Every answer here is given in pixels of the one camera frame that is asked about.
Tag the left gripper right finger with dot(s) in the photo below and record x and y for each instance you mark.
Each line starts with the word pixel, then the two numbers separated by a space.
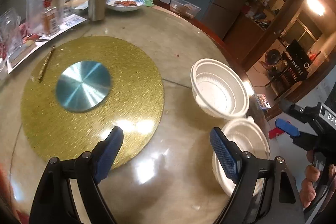
pixel 228 154

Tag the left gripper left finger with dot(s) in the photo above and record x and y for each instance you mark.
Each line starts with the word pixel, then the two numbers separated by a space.
pixel 105 153

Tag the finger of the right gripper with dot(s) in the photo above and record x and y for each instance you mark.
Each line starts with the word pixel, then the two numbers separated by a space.
pixel 287 127

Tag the right hand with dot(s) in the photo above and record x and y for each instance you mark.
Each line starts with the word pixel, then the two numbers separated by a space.
pixel 307 193

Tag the gold glitter round turntable mat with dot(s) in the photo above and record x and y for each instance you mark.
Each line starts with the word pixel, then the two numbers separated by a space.
pixel 134 103

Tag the cream plastic bowl far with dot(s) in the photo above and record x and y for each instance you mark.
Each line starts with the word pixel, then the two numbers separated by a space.
pixel 218 90

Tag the silver metal turntable disc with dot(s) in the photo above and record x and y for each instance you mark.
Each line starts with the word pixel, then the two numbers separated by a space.
pixel 83 86

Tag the gold wrapped stick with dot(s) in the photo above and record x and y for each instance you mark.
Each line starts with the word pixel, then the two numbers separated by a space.
pixel 45 64

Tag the brown book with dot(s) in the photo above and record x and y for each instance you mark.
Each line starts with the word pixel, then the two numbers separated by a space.
pixel 21 52

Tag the clear plastic food container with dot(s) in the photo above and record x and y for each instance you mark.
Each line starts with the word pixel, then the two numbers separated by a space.
pixel 184 8

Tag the blue white plate with food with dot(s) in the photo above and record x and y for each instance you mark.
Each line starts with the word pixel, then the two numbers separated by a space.
pixel 125 5

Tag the clear bag with red cans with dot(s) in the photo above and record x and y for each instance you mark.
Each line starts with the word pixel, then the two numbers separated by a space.
pixel 43 17

